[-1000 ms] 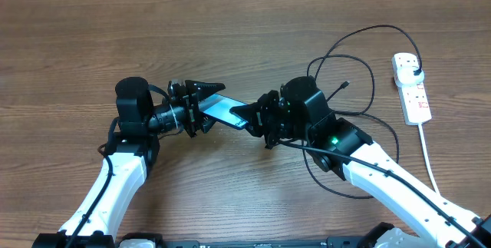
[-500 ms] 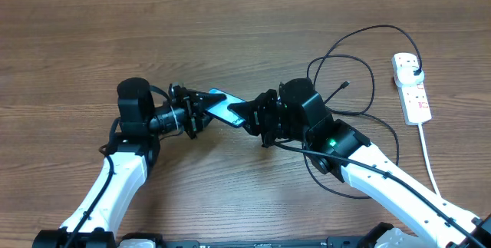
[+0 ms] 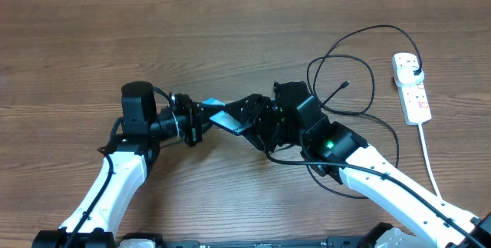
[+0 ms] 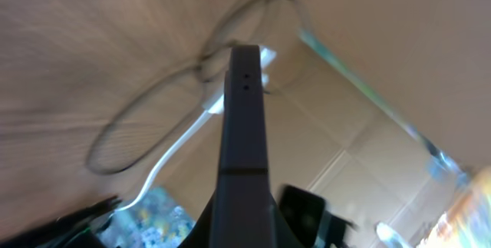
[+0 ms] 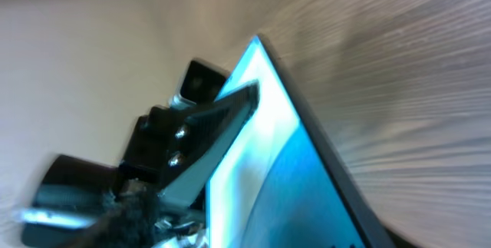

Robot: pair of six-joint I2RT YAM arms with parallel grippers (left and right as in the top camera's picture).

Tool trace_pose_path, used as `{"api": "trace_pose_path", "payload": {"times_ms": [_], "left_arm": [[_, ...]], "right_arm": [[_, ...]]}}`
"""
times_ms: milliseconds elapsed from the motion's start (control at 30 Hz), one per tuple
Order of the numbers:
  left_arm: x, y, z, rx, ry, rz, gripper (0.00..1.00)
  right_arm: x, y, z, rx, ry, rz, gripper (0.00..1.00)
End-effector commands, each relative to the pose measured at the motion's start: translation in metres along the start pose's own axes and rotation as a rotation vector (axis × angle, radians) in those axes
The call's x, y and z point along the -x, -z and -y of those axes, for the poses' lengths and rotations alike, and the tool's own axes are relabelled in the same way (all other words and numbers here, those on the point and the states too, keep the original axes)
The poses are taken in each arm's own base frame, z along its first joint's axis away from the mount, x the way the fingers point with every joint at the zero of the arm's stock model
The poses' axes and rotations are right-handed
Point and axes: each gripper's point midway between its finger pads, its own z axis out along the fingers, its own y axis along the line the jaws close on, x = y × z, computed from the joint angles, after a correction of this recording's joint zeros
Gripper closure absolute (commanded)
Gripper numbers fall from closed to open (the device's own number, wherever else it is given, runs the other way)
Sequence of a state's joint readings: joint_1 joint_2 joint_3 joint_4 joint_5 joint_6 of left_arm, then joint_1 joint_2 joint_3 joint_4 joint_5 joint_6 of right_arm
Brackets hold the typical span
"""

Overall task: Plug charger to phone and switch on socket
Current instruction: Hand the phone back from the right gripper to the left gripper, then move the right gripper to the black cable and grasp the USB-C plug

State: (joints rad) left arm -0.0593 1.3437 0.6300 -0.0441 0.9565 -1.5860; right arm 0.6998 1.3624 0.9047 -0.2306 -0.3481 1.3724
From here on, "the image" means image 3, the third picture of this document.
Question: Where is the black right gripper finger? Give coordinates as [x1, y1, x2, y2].
[223, 94, 269, 121]
[232, 121, 265, 151]

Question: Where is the blue screen smartphone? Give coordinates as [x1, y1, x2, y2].
[201, 98, 252, 136]

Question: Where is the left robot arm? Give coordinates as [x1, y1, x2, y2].
[32, 81, 224, 247]

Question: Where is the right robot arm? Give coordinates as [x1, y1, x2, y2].
[224, 81, 490, 247]

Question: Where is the white round charger plug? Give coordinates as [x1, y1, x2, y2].
[394, 67, 425, 88]

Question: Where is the white power strip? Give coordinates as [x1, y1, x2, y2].
[391, 52, 432, 125]

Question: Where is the black USB charging cable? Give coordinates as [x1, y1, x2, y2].
[305, 24, 423, 200]

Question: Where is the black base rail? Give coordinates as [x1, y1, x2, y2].
[117, 233, 376, 248]

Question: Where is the white power strip cord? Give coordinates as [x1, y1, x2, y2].
[417, 123, 443, 199]

